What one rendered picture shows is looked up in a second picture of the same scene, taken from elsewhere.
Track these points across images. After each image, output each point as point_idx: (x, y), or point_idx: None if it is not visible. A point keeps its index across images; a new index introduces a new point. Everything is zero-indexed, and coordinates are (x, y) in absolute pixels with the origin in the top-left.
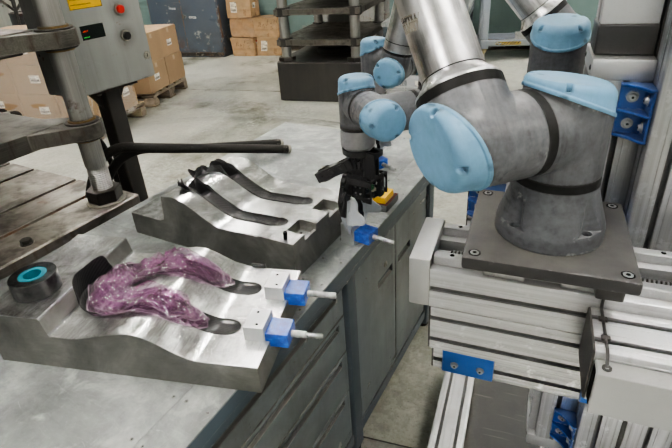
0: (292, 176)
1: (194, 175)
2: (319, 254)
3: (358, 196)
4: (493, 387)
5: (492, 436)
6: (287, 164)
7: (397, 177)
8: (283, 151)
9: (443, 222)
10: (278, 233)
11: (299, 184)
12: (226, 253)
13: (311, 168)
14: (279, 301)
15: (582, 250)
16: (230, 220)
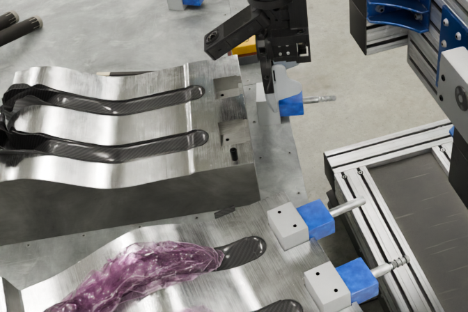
0: (86, 61)
1: (3, 127)
2: (253, 155)
3: (285, 57)
4: (406, 201)
5: (441, 251)
6: (57, 46)
7: (231, 5)
8: (33, 28)
9: (467, 51)
10: (214, 155)
11: (111, 69)
12: (132, 216)
13: (100, 38)
14: (306, 244)
15: None
16: (118, 169)
